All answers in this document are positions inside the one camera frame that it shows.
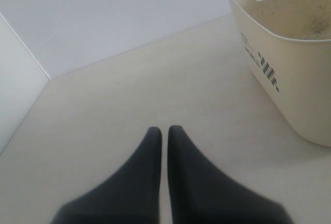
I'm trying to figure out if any cream plastic bin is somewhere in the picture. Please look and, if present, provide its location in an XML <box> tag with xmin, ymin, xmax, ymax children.
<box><xmin>229</xmin><ymin>0</ymin><xmax>330</xmax><ymax>146</ymax></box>

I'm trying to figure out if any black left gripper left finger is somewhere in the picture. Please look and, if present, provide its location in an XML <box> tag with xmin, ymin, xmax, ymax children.
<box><xmin>52</xmin><ymin>127</ymin><xmax>162</xmax><ymax>223</ymax></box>

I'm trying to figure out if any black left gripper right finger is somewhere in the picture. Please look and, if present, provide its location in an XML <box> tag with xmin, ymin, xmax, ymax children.
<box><xmin>167</xmin><ymin>126</ymin><xmax>292</xmax><ymax>223</ymax></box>

